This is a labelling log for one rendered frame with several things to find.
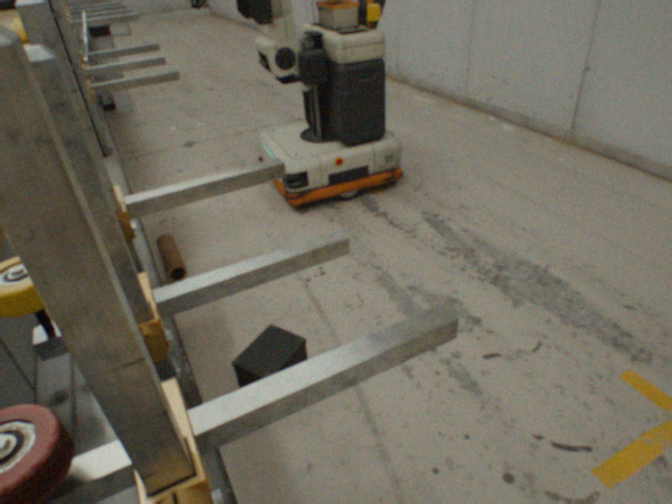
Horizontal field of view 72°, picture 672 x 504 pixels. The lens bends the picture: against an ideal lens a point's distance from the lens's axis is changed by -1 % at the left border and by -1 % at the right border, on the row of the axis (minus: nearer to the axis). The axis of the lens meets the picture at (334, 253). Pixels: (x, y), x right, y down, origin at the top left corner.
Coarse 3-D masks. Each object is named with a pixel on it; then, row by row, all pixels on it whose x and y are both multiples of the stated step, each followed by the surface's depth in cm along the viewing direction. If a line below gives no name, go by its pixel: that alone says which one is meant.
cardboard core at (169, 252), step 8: (160, 240) 216; (168, 240) 215; (160, 248) 213; (168, 248) 209; (176, 248) 212; (168, 256) 204; (176, 256) 204; (168, 264) 200; (176, 264) 198; (184, 264) 202; (168, 272) 197; (176, 272) 206; (184, 272) 202; (176, 280) 201
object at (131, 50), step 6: (114, 48) 196; (120, 48) 195; (126, 48) 196; (132, 48) 196; (138, 48) 197; (144, 48) 199; (150, 48) 200; (156, 48) 201; (84, 54) 190; (90, 54) 191; (96, 54) 192; (102, 54) 193; (108, 54) 194; (114, 54) 195; (120, 54) 196; (126, 54) 197; (132, 54) 198; (90, 60) 192; (96, 60) 192
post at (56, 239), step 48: (0, 48) 18; (0, 96) 19; (0, 144) 20; (48, 144) 21; (0, 192) 21; (48, 192) 22; (48, 240) 23; (96, 240) 24; (48, 288) 24; (96, 288) 25; (96, 336) 27; (96, 384) 28; (144, 384) 30; (144, 432) 32; (144, 480) 34
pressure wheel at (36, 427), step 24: (24, 408) 36; (48, 408) 36; (0, 432) 35; (24, 432) 35; (48, 432) 34; (0, 456) 33; (24, 456) 33; (48, 456) 33; (72, 456) 36; (0, 480) 31; (24, 480) 32; (48, 480) 33
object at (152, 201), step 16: (272, 160) 89; (208, 176) 85; (224, 176) 84; (240, 176) 85; (256, 176) 86; (272, 176) 88; (144, 192) 81; (160, 192) 80; (176, 192) 81; (192, 192) 82; (208, 192) 83; (224, 192) 85; (128, 208) 78; (144, 208) 80; (160, 208) 81
